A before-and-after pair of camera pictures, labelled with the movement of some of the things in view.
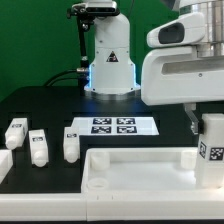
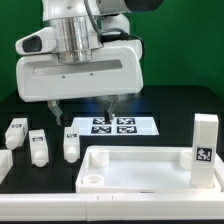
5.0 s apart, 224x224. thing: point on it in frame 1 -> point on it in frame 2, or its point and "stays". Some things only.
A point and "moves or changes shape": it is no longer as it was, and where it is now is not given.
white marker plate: (115, 126) stays
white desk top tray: (142, 171) moves or changes shape
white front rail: (113, 206) stays
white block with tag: (210, 152) moves or changes shape
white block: (71, 144) stays
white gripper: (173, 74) -> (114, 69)
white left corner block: (6, 163) stays
